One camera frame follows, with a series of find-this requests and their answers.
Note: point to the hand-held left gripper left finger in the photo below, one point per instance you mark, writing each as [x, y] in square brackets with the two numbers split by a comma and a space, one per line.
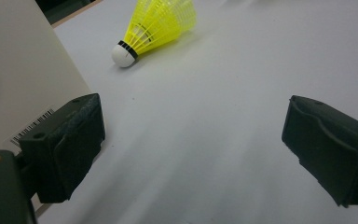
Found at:
[71, 149]

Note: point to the white plastic storage bin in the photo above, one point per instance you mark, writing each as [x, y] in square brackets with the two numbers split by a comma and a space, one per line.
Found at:
[18, 68]

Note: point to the yellow plastic shuttlecock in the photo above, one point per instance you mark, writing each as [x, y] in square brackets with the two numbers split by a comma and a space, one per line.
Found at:
[123, 56]
[186, 15]

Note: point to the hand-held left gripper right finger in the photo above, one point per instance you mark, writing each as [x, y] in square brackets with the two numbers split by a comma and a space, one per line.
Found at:
[332, 155]

